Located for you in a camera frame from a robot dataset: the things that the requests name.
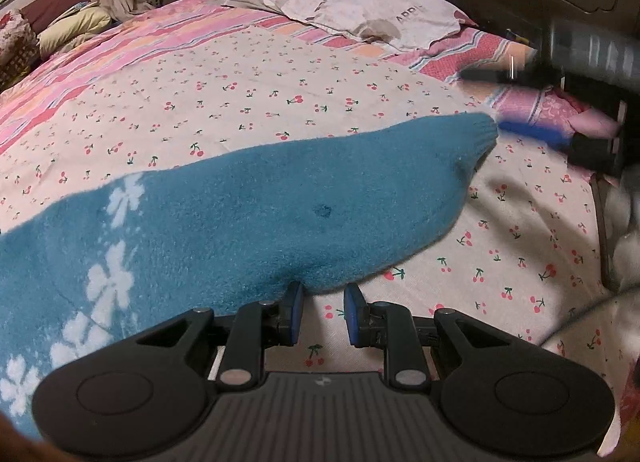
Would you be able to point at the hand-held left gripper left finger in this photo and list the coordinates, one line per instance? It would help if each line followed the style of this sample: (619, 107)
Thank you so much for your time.
(293, 313)

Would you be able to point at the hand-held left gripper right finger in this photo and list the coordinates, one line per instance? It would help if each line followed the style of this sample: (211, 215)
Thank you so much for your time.
(352, 314)

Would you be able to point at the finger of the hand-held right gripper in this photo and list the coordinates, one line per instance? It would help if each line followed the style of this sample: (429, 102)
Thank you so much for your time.
(535, 134)
(495, 77)

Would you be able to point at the blue sweater with white flowers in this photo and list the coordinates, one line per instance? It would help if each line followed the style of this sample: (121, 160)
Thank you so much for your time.
(250, 202)

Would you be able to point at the pink patterned pillow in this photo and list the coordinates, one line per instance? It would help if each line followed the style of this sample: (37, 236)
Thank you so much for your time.
(530, 104)

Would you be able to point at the white printed pillow cloth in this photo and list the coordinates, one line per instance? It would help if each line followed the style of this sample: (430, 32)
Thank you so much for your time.
(375, 12)

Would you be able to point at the cherry print bed sheet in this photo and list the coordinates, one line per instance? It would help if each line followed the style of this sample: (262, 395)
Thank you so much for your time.
(250, 82)

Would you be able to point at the yellow-green pillow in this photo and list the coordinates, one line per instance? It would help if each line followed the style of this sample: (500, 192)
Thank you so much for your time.
(75, 27)

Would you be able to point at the red and white crochet cushion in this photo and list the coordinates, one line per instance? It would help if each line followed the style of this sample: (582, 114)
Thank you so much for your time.
(17, 47)

